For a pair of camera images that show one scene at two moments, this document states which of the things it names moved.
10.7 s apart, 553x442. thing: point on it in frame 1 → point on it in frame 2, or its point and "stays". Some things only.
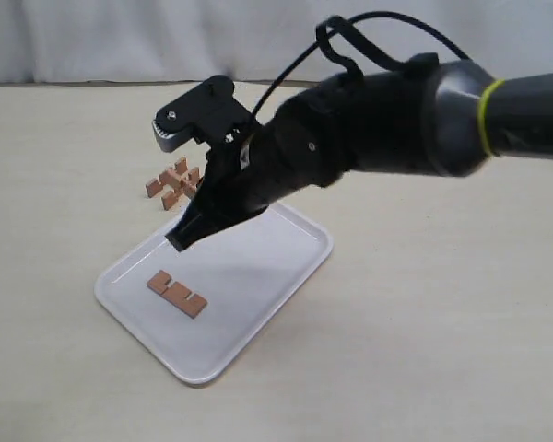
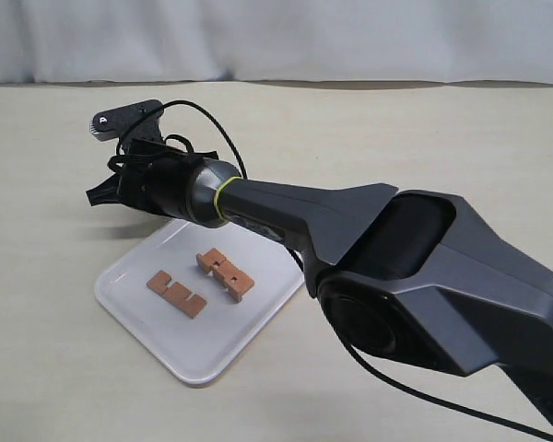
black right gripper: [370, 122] → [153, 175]
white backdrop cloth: [252, 42] stays
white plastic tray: [194, 309] stays
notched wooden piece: [177, 294] stays
